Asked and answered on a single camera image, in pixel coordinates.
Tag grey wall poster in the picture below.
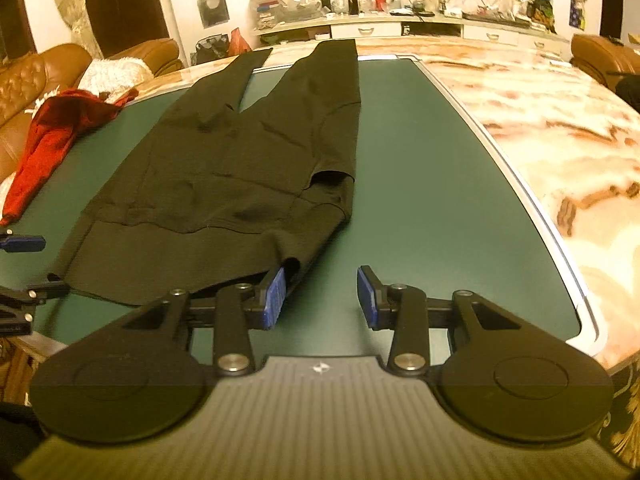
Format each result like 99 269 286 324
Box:
194 0 231 28

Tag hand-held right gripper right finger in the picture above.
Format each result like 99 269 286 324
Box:
356 265 521 378

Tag orange plastic bag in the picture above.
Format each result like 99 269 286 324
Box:
229 27 253 56

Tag white television cabinet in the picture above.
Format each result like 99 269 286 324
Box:
252 10 571 58

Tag lidded glass container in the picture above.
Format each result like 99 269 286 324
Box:
249 0 286 31

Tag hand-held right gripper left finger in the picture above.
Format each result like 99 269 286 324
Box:
122 266 288 378

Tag gold curtain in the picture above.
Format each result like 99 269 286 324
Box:
47 0 103 58

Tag colourful snack bags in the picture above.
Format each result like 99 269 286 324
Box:
530 0 556 31

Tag brown leather sofa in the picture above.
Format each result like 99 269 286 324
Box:
0 37 183 186

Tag red garment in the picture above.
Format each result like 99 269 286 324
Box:
0 88 140 226

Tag green framed table mat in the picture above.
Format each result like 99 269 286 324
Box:
0 57 608 356

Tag black bag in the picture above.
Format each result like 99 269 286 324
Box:
195 34 231 66

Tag brown leather armchair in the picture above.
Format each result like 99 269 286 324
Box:
570 34 640 111

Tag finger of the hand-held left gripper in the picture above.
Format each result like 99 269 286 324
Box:
27 280 71 306
0 230 47 254

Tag cream lace cushion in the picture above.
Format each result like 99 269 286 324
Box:
77 56 155 96

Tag black pants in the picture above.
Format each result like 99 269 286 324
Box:
47 40 361 307

